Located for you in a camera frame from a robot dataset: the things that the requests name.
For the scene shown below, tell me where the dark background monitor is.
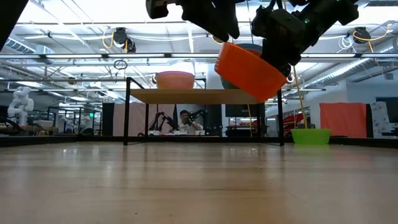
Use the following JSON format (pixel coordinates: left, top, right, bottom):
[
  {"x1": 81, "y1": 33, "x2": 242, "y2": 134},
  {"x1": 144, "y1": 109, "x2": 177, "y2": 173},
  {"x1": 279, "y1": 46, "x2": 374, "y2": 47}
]
[{"x1": 225, "y1": 104, "x2": 261, "y2": 118}]

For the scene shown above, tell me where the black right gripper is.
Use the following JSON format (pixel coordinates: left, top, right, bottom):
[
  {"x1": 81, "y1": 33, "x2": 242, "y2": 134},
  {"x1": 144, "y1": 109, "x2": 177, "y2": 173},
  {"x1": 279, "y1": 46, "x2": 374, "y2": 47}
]
[{"x1": 251, "y1": 7, "x2": 305, "y2": 78}]

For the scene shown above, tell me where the yellow cable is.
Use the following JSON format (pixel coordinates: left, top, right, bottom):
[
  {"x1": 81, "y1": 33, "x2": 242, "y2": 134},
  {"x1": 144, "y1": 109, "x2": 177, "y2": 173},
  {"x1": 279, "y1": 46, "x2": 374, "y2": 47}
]
[{"x1": 292, "y1": 65, "x2": 308, "y2": 130}]

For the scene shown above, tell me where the orange plastic bowl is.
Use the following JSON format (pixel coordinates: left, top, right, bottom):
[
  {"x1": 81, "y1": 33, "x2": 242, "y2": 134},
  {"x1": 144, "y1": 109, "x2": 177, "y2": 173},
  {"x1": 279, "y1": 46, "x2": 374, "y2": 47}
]
[{"x1": 213, "y1": 42, "x2": 289, "y2": 103}]

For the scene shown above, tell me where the reddish fabric screen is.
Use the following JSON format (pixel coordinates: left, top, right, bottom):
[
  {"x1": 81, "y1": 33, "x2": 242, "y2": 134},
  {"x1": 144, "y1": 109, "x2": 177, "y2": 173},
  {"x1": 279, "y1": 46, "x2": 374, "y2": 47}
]
[{"x1": 319, "y1": 102, "x2": 368, "y2": 139}]

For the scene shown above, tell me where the wooden shelf with black legs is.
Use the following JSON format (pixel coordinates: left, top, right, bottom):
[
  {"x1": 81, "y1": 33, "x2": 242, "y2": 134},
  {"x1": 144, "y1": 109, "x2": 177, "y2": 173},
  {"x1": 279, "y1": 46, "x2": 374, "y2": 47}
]
[{"x1": 123, "y1": 77, "x2": 285, "y2": 147}]

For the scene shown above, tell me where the person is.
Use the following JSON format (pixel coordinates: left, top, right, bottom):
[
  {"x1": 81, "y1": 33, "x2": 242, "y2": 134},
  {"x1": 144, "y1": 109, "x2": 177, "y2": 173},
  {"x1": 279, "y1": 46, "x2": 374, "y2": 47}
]
[{"x1": 177, "y1": 109, "x2": 205, "y2": 135}]

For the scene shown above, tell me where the teal plastic bowl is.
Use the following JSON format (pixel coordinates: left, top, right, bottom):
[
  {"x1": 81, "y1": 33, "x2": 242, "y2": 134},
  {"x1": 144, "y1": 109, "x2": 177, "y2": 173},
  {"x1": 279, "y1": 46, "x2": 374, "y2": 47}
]
[{"x1": 220, "y1": 76, "x2": 240, "y2": 90}]

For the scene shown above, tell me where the green plastic bowl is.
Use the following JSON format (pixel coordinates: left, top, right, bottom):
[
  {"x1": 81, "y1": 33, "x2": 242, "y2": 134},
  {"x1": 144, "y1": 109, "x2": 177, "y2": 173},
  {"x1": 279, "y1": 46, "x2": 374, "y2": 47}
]
[{"x1": 290, "y1": 128, "x2": 332, "y2": 146}]

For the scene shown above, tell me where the black upright panel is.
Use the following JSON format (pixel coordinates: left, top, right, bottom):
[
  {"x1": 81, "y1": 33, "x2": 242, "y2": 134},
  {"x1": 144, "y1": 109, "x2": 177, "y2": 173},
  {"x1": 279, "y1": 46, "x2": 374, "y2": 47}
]
[{"x1": 101, "y1": 102, "x2": 115, "y2": 137}]

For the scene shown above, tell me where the silver ventilation duct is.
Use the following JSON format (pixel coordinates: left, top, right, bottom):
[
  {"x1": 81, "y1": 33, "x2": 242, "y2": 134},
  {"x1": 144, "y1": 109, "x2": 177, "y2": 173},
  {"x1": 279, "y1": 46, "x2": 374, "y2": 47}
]
[
  {"x1": 4, "y1": 34, "x2": 55, "y2": 55},
  {"x1": 303, "y1": 35, "x2": 398, "y2": 90}
]

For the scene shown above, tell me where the white patterned panel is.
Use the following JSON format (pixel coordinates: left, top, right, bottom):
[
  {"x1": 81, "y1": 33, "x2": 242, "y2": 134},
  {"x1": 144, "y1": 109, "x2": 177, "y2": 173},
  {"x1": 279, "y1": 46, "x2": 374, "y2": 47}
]
[{"x1": 369, "y1": 101, "x2": 391, "y2": 138}]

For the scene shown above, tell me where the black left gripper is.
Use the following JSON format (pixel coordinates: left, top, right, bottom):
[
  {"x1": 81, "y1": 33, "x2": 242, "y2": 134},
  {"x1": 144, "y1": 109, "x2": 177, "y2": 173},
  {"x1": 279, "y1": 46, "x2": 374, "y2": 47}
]
[{"x1": 146, "y1": 0, "x2": 241, "y2": 43}]

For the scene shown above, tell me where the black hanging cable loop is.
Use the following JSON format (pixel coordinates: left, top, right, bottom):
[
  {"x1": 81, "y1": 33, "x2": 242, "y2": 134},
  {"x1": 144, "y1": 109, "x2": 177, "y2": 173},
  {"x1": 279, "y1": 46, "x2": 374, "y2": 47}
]
[{"x1": 113, "y1": 58, "x2": 129, "y2": 71}]

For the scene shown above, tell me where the beige partition screen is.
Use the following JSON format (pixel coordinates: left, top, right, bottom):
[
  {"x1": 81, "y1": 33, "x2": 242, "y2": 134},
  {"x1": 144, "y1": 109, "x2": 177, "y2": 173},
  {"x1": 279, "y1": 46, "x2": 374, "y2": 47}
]
[{"x1": 113, "y1": 102, "x2": 175, "y2": 137}]

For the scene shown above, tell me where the long ceiling light strip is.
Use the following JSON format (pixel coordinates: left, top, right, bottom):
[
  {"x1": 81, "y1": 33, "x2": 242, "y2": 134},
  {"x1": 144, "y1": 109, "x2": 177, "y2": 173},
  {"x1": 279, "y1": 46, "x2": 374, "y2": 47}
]
[{"x1": 0, "y1": 52, "x2": 398, "y2": 60}]

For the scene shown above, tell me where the black background cabinet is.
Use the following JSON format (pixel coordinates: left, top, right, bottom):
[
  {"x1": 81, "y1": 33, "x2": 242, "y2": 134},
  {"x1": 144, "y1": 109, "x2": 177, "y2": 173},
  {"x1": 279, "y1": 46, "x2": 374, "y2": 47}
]
[{"x1": 205, "y1": 104, "x2": 223, "y2": 137}]

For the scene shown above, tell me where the yellow plastic bowl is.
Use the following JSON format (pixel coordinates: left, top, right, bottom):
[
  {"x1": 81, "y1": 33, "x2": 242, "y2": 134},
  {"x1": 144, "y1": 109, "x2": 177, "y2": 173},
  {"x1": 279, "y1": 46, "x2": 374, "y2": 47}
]
[{"x1": 155, "y1": 74, "x2": 196, "y2": 90}]

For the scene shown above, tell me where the white humanoid robot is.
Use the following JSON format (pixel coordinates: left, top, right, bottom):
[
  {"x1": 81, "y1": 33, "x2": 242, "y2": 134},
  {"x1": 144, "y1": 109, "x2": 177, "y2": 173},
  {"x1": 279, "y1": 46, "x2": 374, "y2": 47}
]
[{"x1": 6, "y1": 86, "x2": 35, "y2": 127}]

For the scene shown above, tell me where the black ceiling cable reel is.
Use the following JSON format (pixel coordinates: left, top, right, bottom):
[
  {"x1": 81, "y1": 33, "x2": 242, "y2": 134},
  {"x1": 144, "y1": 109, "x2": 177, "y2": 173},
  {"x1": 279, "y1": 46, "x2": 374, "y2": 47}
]
[
  {"x1": 352, "y1": 24, "x2": 393, "y2": 54},
  {"x1": 102, "y1": 26, "x2": 137, "y2": 54}
]

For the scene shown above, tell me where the black metal table frame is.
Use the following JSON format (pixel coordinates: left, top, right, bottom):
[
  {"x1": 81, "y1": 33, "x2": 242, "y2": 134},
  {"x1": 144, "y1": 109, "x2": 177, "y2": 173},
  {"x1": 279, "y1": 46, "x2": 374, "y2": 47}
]
[{"x1": 0, "y1": 135, "x2": 398, "y2": 148}]

